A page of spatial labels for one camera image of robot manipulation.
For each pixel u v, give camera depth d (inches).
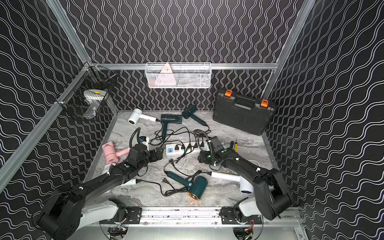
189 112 44.6
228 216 28.9
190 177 34.3
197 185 31.6
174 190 32.2
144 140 30.7
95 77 38.2
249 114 36.5
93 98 32.1
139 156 25.7
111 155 35.5
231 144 39.5
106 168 34.3
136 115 44.4
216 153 26.4
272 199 16.5
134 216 29.8
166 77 35.6
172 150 37.4
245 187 30.7
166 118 43.2
